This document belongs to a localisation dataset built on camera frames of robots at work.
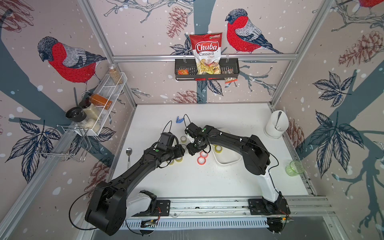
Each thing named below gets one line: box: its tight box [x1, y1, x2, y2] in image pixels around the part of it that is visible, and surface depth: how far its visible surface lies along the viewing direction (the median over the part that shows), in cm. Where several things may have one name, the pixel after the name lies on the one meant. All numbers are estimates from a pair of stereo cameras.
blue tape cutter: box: [176, 116, 184, 124], surface depth 112 cm
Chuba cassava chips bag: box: [189, 32, 223, 75], surface depth 85 cm
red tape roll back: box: [200, 151, 208, 159], surface depth 94 cm
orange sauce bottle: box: [89, 93, 113, 110], surface depth 73 cm
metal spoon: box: [126, 147, 133, 169], surface depth 95 cm
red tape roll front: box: [197, 156, 206, 166], surface depth 92 cm
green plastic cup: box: [285, 160, 305, 177], surface depth 88 cm
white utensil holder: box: [264, 110, 289, 139], surface depth 97 cm
